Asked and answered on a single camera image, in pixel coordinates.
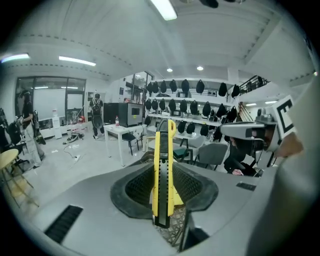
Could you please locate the grey chair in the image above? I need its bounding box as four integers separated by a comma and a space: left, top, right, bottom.
193, 142, 230, 172

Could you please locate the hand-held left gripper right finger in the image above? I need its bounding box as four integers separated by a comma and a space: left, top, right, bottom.
172, 163, 261, 253

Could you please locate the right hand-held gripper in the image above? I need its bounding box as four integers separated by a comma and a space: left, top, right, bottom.
219, 94, 298, 154

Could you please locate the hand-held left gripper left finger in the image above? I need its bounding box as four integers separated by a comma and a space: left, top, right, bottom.
33, 159, 180, 254

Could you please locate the white square table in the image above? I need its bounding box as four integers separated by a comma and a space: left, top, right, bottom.
102, 123, 149, 168

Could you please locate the black box with window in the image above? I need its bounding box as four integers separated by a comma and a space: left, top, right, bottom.
118, 101, 145, 128

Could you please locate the yellow envelope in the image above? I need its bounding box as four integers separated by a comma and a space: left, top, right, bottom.
172, 186, 186, 207

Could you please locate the yellow box cutter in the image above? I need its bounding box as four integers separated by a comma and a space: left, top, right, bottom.
151, 119, 177, 229

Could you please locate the black folding chair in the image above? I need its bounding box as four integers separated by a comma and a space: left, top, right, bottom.
122, 132, 141, 156

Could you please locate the black garment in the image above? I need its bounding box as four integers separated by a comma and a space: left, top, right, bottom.
223, 136, 261, 176

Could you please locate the row of black backpacks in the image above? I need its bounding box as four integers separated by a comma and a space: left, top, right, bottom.
144, 78, 241, 141

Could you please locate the glass partition door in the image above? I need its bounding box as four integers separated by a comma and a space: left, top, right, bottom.
14, 75, 87, 126

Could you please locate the long ceiling tube light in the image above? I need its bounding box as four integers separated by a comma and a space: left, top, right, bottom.
149, 0, 179, 21
0, 52, 31, 64
58, 55, 97, 67

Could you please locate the black stair railing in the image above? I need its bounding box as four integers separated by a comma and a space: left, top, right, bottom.
238, 74, 271, 95

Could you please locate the white wall shelf rack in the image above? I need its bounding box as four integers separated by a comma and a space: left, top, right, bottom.
144, 77, 241, 141

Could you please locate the person's right forearm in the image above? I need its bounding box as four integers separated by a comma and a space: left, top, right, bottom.
276, 132, 305, 159

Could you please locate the white water dispenser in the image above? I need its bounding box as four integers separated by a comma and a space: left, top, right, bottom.
51, 108, 63, 140

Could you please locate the black frame teal seat chair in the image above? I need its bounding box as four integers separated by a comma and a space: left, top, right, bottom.
172, 146, 195, 165

